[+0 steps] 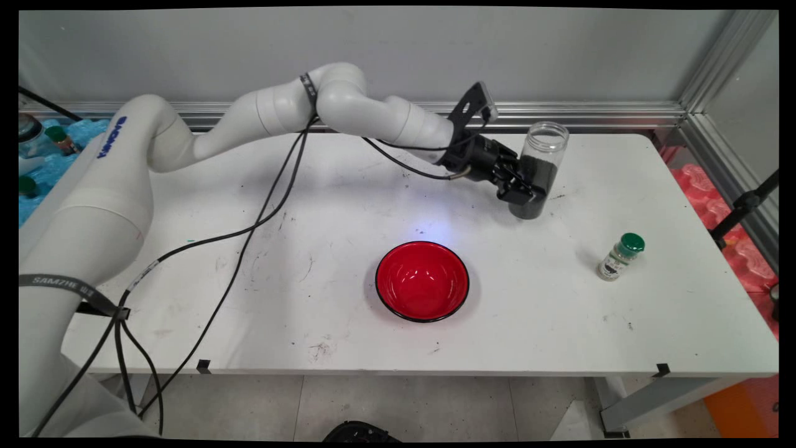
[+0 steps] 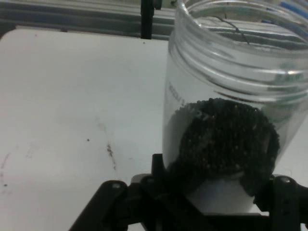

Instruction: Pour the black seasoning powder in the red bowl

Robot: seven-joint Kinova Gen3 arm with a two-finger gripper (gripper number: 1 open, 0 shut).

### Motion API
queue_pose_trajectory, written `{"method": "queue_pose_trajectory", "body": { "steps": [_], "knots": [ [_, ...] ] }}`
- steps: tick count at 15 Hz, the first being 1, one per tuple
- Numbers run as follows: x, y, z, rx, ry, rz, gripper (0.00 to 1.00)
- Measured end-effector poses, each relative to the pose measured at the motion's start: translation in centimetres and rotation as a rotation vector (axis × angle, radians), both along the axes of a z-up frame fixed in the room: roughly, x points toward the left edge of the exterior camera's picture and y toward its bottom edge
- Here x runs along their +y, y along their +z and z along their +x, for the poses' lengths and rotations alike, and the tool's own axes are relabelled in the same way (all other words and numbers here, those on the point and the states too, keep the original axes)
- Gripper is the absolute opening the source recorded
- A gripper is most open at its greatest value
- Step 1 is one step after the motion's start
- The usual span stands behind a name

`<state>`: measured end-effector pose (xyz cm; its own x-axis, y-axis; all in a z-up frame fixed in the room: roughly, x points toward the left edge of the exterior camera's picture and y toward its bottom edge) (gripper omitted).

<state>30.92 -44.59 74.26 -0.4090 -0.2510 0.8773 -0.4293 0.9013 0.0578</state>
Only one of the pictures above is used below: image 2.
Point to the clear plastic jar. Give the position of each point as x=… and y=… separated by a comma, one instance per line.
x=216, y=134

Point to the aluminium frame rail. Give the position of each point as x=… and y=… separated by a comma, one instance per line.
x=72, y=14

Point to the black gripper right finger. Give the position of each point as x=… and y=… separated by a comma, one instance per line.
x=288, y=207

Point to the black tripod stand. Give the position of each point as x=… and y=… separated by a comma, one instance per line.
x=146, y=21

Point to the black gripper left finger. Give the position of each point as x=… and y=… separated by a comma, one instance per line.
x=134, y=209

